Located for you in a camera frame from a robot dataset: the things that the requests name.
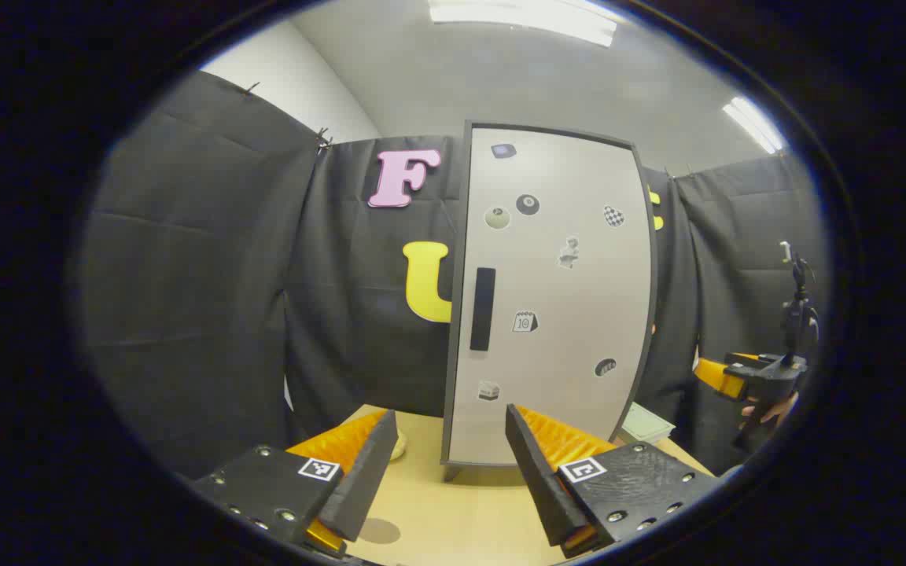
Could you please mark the long ceiling light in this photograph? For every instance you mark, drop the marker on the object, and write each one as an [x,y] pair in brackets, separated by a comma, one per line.
[524,20]

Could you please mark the round brown coaster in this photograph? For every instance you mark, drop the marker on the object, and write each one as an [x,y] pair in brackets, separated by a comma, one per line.
[381,531]

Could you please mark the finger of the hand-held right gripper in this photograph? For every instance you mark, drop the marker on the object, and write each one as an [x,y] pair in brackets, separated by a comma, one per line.
[716,377]

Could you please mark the black backdrop cloth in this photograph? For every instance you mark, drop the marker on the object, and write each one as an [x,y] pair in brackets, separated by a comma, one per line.
[201,275]

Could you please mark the small metal cloth clip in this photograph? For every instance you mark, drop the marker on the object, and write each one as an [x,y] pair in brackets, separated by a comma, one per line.
[251,88]
[323,140]

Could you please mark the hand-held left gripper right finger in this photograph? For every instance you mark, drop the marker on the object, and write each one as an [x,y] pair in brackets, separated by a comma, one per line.
[539,479]

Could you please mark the ceiling light panel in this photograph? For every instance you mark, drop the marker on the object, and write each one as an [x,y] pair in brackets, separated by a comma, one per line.
[753,124]

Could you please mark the dark grey cabinet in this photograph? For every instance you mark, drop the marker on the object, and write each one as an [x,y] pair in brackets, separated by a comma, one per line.
[461,236]

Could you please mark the pale yellow round bun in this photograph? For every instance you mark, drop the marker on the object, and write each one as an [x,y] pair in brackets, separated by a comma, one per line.
[399,448]

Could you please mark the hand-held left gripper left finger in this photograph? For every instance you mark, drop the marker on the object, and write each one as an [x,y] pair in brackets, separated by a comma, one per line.
[362,479]

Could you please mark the green book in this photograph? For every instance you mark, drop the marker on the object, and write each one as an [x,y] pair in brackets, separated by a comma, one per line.
[646,424]

